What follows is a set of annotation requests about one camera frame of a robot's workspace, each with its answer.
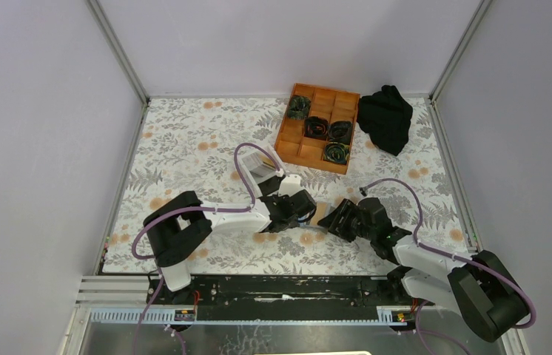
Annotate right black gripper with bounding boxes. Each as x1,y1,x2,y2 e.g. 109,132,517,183
317,199,375,244

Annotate grey leather card holder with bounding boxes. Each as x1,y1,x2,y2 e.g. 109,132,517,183
300,202,334,229

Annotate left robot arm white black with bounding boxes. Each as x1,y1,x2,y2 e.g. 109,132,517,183
136,189,317,304

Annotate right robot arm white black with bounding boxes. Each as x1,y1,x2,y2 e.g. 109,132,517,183
317,197,531,342

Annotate white plastic card tray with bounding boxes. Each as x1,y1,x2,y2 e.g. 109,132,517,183
238,145,302,199

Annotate stack of cards in tray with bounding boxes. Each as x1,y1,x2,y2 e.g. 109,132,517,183
243,152,277,177

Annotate rolled dark sock bottom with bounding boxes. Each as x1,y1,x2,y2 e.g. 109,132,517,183
323,142,350,165

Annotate rolled dark sock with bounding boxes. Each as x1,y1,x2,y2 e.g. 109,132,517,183
286,95,312,121
328,121,353,145
323,142,350,165
304,116,330,141

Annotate rolled dark sock middle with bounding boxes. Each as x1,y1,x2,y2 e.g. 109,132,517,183
304,116,330,141

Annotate rolled dark sock right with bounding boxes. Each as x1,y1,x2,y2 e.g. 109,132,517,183
328,121,353,145

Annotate rolled dark sock top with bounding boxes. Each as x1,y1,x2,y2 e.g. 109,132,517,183
286,95,312,121

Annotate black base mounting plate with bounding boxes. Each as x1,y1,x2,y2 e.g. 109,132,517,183
146,272,423,308

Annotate orange wooden compartment box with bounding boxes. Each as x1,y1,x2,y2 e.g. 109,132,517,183
274,83,360,175

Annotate black cloth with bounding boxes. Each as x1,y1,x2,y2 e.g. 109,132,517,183
357,85,413,156

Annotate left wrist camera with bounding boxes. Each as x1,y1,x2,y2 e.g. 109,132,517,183
277,174,303,196

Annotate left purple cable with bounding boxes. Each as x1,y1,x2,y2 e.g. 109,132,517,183
130,143,285,355

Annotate purple cable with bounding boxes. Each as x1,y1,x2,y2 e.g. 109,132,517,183
130,143,285,355
358,178,538,355

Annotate white slotted cable duct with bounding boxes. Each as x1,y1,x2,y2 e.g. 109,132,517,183
90,308,409,328

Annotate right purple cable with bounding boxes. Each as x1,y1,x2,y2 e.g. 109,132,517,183
358,178,538,355

